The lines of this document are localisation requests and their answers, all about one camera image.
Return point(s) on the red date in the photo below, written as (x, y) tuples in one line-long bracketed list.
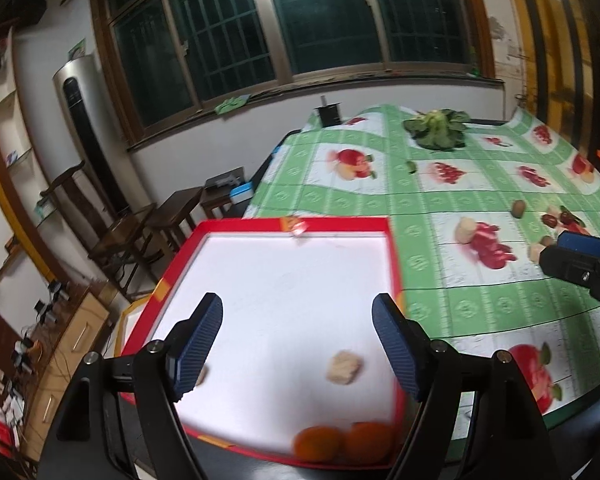
[(566, 217), (550, 220)]

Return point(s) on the light wooden cabinet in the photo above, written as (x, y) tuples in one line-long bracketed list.
[(70, 350)]

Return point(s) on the brown longan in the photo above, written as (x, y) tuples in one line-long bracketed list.
[(546, 240), (518, 207)]

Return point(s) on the orange mandarin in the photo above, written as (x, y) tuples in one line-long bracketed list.
[(317, 444), (367, 441)]

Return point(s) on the dark wooden stool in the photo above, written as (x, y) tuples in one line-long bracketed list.
[(217, 199), (177, 205)]

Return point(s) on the small black box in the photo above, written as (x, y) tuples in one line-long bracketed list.
[(328, 114)]

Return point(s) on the barred window with wooden frame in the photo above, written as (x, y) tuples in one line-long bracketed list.
[(325, 10)]

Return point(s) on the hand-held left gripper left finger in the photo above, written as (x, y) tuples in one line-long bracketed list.
[(200, 345)]

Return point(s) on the red shallow cardboard box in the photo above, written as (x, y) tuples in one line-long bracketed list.
[(290, 300)]

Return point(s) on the wooden wall shelf unit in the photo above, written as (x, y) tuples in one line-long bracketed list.
[(5, 125)]

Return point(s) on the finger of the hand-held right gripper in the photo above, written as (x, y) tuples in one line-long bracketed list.
[(575, 260)]

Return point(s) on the green leafy vegetable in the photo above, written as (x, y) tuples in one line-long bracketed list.
[(437, 127)]

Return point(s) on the green fruit print tablecloth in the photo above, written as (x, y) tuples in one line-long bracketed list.
[(430, 280)]

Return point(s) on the green wall poster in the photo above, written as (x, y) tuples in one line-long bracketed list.
[(77, 50)]

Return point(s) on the dark wooden chair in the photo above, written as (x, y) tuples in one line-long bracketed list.
[(110, 230)]

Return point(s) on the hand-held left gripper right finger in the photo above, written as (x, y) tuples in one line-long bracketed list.
[(395, 350)]

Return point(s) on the small blue box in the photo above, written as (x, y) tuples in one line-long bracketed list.
[(241, 193)]

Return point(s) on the silver tower air conditioner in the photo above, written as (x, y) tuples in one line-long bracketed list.
[(82, 125)]

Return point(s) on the beige cylindrical cake piece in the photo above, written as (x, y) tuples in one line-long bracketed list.
[(345, 367), (535, 252), (203, 375)]

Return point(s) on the green cloth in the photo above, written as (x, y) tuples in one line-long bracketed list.
[(230, 104)]

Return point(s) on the yellow wooden door frame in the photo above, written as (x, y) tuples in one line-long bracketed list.
[(555, 60)]

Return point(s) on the grey flat device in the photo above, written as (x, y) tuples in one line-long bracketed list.
[(222, 178)]

